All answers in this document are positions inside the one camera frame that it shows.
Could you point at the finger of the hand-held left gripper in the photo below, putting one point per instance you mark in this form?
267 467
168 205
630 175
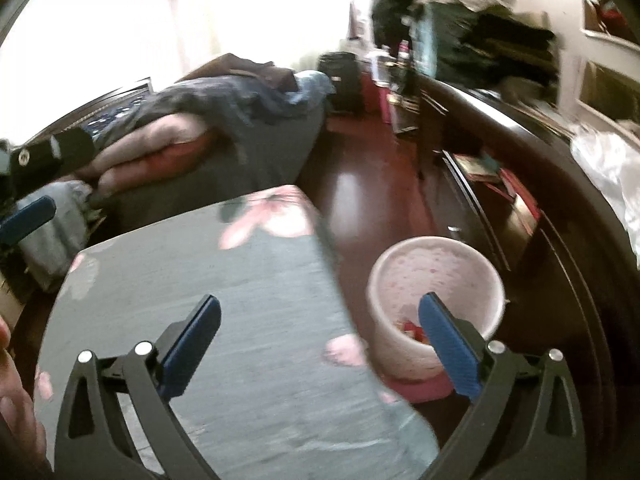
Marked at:
60 155
27 220

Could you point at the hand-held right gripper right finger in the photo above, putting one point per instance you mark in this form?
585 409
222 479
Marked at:
450 350

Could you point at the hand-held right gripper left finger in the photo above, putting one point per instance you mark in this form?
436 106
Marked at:
187 350

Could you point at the red snack wrapper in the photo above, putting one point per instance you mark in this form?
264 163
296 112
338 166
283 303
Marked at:
415 331

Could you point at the pink trash bin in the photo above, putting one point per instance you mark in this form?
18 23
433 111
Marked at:
430 280

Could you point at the grey cloth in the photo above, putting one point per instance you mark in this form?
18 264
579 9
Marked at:
55 230

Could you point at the dark wooden headboard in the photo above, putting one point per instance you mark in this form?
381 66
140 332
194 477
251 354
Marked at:
100 105

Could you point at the grey floral tablecloth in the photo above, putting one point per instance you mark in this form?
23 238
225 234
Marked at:
225 280

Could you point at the folded pink blanket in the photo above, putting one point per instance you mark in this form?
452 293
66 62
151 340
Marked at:
150 142

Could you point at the red pillow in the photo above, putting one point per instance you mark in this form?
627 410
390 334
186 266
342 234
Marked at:
180 155

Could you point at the dark wooden dresser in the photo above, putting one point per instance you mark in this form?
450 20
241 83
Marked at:
565 270

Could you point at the dark blue blanket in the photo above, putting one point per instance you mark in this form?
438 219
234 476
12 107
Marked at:
215 97

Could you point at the pile of colourful books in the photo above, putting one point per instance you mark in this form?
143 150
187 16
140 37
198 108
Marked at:
500 180

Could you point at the grey bed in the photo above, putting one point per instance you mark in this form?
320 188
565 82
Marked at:
280 155

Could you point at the white plastic bag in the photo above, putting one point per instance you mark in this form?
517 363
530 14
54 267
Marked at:
610 170

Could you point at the red box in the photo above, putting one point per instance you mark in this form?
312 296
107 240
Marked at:
380 95

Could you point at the black suitcase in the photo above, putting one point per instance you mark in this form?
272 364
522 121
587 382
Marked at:
342 82

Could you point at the white wall shelf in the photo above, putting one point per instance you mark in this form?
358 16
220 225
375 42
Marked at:
610 60

